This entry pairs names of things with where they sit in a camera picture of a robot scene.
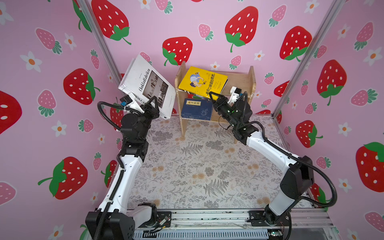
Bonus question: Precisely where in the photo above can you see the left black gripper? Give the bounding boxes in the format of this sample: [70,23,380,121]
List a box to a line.
[135,98,158,146]

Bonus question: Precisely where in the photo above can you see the blue book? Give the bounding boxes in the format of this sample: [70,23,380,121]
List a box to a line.
[181,99,213,121]

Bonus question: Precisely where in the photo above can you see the yellow cover book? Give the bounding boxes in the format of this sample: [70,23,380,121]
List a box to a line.
[179,67,228,99]

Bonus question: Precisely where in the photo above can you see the white photo cover book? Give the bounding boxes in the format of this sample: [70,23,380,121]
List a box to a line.
[119,55,176,119]

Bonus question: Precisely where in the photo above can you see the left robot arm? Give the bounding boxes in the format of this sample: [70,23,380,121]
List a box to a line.
[86,97,160,240]

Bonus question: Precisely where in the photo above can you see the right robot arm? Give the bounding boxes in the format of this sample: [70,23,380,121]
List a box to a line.
[209,92,314,226]

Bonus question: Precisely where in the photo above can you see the wooden two-tier bookshelf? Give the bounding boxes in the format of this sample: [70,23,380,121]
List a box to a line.
[175,61,257,144]

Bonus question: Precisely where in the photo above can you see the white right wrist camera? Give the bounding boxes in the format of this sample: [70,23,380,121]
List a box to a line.
[228,87,242,105]

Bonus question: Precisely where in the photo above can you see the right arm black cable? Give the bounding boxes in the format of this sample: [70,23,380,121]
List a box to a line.
[218,91,338,240]

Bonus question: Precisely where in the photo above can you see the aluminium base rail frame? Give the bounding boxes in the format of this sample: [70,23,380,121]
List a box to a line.
[131,209,340,240]

